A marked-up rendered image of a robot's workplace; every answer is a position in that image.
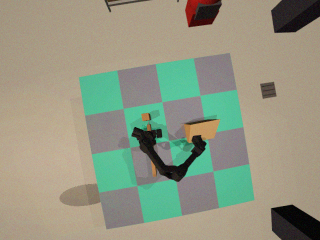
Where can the brown wooden post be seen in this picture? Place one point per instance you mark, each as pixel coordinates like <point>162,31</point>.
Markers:
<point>146,117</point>

